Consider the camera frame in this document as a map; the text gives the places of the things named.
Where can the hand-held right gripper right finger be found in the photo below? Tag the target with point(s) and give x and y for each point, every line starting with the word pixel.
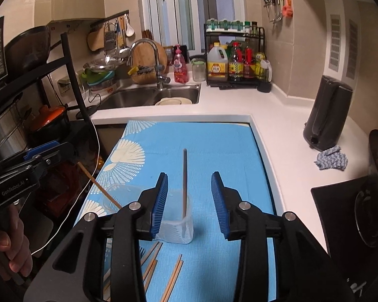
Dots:
pixel 220 204

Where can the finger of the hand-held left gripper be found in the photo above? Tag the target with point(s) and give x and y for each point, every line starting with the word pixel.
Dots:
pixel 41 149
pixel 58 155

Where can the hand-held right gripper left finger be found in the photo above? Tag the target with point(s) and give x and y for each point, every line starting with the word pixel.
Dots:
pixel 160 204

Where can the clear plastic container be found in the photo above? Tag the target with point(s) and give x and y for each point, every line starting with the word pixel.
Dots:
pixel 176 231

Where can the dark brown chopstick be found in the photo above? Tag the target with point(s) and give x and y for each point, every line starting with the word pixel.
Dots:
pixel 185 179

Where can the person's left hand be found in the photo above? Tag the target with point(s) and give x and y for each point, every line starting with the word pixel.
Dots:
pixel 15 236

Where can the orange lidded pot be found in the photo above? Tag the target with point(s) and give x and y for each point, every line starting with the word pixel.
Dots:
pixel 48 114

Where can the stainless steel stockpot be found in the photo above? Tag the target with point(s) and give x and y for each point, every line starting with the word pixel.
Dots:
pixel 3 132

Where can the blue patterned tablecloth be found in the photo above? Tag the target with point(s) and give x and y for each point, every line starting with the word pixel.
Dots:
pixel 208 151

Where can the black metal shelf rack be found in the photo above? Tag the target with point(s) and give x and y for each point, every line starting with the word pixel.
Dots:
pixel 71 69

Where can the green plastic colander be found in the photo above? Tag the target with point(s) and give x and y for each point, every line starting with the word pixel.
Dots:
pixel 97 77

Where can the stainless steel sink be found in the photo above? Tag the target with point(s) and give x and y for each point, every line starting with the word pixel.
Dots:
pixel 129 99

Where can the steel bowl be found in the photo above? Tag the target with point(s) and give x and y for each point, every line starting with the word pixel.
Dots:
pixel 100 64

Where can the black frying pan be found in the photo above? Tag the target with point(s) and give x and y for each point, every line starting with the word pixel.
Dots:
pixel 28 47

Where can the cream bowl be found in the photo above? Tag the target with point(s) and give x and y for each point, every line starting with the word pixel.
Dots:
pixel 173 101

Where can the black gas stove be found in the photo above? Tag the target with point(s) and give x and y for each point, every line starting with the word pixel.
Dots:
pixel 337 214

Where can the small wooden cutting board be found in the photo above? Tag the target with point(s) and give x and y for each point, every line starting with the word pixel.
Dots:
pixel 96 41

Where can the black spice rack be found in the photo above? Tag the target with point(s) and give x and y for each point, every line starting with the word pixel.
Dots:
pixel 233 84

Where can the blue white dishcloth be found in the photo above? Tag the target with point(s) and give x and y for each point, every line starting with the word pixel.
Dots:
pixel 332 159

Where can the chrome faucet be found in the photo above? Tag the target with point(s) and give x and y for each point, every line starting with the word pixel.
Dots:
pixel 160 78

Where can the metal grater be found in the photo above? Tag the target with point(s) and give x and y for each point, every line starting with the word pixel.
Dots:
pixel 109 39

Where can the round wooden cutting board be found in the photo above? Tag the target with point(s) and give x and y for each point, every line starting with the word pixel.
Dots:
pixel 145 56

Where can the glass jar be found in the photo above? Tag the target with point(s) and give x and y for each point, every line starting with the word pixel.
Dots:
pixel 198 72

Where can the pink dish soap bottle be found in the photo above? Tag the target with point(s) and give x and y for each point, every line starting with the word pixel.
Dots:
pixel 180 69

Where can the large yellow label jug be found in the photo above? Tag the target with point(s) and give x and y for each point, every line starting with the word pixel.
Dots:
pixel 217 67

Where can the red cap sauce bottle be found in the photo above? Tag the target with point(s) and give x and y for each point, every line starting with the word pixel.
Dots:
pixel 236 67

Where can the yellow cooking oil jug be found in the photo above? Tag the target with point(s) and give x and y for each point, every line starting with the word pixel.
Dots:
pixel 266 70

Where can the black electric kettle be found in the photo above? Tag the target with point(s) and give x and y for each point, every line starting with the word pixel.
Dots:
pixel 329 113

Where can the white rice paddle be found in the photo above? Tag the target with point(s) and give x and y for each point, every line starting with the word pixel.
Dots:
pixel 129 30

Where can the white framed window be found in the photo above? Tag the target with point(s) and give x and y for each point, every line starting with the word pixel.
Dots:
pixel 151 6

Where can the green lid spice jar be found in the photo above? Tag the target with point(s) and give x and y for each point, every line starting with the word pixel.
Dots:
pixel 212 25
pixel 246 26
pixel 236 25
pixel 224 25

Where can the dark spice bottle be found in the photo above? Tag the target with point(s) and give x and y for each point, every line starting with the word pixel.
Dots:
pixel 254 28

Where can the metal tongs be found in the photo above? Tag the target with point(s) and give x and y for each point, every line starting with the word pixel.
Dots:
pixel 275 14

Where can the white vent grille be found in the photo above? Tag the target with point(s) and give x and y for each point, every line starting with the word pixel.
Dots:
pixel 335 42
pixel 352 48

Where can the wall power socket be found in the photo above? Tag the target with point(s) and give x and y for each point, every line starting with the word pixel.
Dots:
pixel 64 88

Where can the beige wall shelf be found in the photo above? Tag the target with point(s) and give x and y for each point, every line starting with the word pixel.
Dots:
pixel 69 25

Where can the black wall utensil rail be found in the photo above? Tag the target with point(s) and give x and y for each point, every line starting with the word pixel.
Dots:
pixel 107 19

